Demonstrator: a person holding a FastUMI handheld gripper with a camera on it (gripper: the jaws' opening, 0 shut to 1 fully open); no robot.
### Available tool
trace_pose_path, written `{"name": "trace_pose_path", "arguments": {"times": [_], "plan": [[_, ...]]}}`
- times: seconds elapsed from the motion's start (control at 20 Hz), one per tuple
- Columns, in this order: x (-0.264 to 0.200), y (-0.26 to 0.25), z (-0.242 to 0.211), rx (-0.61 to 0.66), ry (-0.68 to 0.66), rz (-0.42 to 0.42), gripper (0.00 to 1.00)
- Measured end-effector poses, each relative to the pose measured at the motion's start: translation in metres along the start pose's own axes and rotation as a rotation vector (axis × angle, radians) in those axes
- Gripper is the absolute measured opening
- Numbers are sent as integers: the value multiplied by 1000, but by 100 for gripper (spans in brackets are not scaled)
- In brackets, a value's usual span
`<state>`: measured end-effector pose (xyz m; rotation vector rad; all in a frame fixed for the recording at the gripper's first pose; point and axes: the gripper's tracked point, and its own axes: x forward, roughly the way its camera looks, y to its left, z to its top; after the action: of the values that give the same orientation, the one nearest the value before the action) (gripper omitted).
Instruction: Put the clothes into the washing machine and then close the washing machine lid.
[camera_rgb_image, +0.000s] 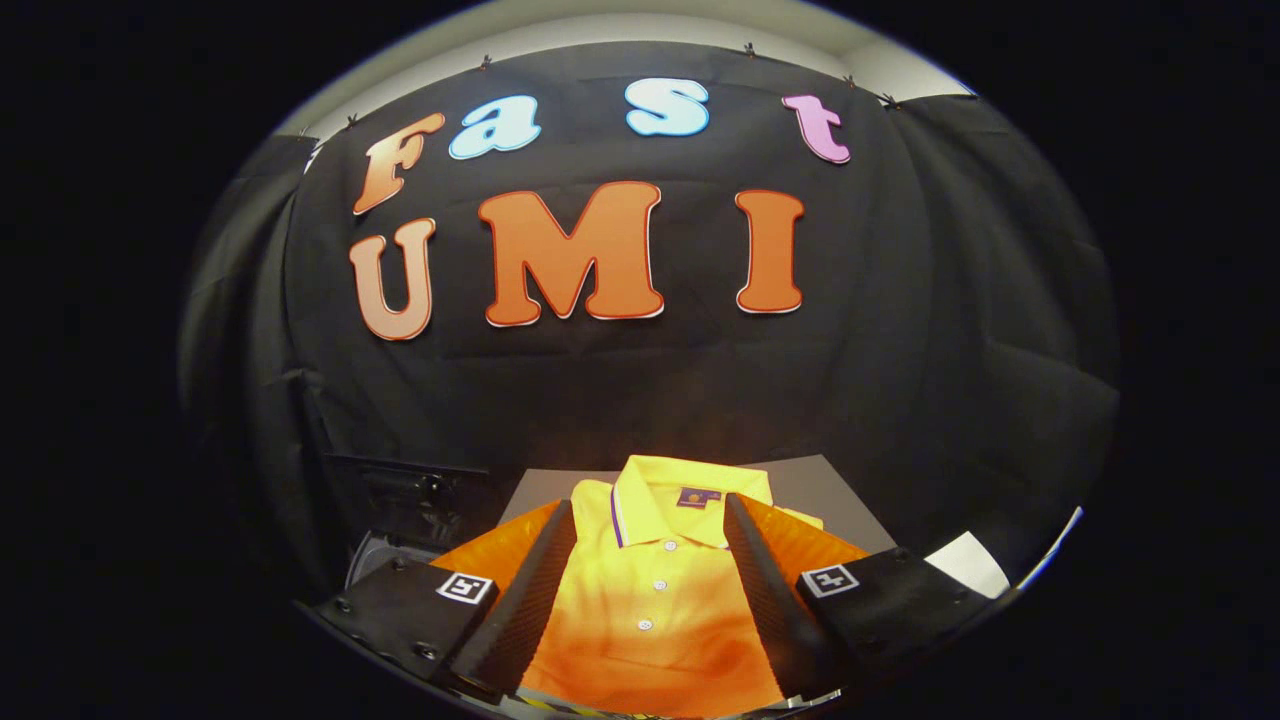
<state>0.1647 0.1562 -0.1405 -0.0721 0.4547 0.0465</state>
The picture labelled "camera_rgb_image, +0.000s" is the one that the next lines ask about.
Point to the grey cabinet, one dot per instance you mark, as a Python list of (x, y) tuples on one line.
[(830, 490)]

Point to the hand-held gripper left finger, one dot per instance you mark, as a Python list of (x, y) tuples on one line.
[(530, 600)]

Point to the yellow polo shirt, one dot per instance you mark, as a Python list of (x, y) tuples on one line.
[(650, 580)]

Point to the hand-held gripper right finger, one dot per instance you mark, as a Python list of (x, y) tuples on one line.
[(765, 600)]

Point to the black backdrop cloth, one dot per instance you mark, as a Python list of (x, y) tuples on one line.
[(700, 390)]

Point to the white panel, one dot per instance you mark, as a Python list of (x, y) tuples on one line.
[(970, 565)]

